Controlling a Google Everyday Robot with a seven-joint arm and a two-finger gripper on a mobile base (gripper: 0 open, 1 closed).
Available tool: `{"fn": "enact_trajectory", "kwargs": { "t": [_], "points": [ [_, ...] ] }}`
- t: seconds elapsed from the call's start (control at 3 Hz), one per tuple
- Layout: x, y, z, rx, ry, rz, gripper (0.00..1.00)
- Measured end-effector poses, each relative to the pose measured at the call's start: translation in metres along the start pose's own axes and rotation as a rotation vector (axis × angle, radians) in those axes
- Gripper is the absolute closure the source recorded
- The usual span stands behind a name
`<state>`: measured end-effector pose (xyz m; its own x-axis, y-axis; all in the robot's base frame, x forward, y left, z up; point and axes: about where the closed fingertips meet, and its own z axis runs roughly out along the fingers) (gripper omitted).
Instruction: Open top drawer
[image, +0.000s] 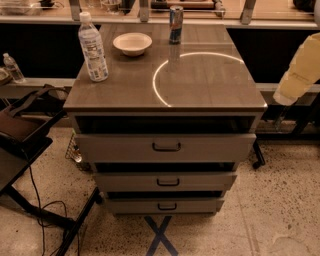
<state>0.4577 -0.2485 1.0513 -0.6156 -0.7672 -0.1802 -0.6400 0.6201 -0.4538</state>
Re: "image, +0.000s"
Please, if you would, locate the black side table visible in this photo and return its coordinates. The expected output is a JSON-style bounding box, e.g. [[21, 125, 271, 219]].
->
[[0, 109, 103, 256]]

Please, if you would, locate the grey middle drawer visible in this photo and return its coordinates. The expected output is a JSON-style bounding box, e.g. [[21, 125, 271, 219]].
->
[[94, 163, 237, 192]]

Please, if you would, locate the white paper bowl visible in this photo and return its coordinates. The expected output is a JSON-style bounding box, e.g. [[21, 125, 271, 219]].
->
[[113, 33, 152, 57]]

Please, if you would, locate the grey top drawer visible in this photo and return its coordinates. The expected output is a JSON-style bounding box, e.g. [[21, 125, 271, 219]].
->
[[76, 116, 256, 163]]

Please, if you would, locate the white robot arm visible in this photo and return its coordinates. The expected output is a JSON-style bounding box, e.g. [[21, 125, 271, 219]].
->
[[273, 33, 320, 106]]

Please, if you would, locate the grey bottom drawer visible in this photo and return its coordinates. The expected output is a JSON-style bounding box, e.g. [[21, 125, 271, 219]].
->
[[106, 191, 224, 214]]

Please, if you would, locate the black caster wheel leg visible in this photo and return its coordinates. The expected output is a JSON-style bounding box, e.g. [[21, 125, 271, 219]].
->
[[253, 141, 265, 169]]

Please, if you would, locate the large clear water bottle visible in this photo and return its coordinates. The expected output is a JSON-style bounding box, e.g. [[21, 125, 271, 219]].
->
[[78, 12, 109, 82]]

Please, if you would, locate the grey drawer cabinet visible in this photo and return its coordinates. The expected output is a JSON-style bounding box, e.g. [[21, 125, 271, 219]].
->
[[62, 22, 269, 216]]

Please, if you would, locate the blue silver energy drink can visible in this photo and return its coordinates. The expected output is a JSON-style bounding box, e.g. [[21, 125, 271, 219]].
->
[[169, 5, 183, 44]]

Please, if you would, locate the black cable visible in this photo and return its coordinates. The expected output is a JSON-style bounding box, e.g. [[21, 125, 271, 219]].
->
[[21, 148, 83, 256]]

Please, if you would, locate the small water bottle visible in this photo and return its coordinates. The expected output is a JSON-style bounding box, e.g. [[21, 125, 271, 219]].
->
[[3, 53, 25, 83]]

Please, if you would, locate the grey drawer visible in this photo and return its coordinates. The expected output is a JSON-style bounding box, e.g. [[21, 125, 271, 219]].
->
[[94, 163, 237, 192], [106, 191, 224, 214], [76, 116, 256, 163]]

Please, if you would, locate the wire basket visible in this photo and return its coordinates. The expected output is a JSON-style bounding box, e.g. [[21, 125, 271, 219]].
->
[[65, 133, 91, 172]]

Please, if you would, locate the brown bag with strap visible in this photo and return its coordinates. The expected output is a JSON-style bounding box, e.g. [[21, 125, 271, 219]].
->
[[0, 83, 69, 158]]

